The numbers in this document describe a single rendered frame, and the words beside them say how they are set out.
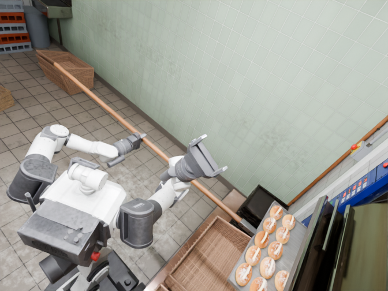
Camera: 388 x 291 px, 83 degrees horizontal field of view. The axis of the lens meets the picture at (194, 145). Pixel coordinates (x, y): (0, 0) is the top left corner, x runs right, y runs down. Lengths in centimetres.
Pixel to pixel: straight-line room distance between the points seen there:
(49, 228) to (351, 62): 196
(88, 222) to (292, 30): 184
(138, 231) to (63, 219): 25
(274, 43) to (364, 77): 69
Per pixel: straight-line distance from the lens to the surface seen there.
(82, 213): 86
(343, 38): 196
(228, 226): 175
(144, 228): 86
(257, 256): 114
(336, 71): 199
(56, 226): 86
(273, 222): 127
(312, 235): 108
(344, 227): 118
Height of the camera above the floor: 216
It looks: 43 degrees down
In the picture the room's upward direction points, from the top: 22 degrees clockwise
